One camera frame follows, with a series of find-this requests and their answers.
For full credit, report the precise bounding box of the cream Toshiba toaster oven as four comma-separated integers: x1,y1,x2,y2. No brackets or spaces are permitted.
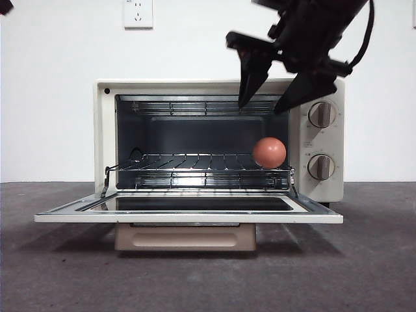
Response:
96,77,345,209

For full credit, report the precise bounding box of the glass oven door with handle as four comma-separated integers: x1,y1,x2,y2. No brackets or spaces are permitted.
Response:
34,165,344,252

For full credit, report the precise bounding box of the metal wire oven rack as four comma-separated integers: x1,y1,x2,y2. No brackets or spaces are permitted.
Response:
105,154,295,172

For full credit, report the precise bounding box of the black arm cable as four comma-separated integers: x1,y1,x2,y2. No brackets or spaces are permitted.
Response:
348,0,375,68

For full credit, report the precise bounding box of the cream timer knob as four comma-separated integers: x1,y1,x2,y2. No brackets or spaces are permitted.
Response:
307,154,335,179

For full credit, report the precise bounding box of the brown egg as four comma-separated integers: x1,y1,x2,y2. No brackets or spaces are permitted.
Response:
253,136,287,169

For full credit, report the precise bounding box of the cream temperature knob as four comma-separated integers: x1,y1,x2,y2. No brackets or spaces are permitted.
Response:
307,102,337,128

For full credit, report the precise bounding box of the white wall socket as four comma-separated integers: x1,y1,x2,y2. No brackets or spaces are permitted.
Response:
123,0,153,31

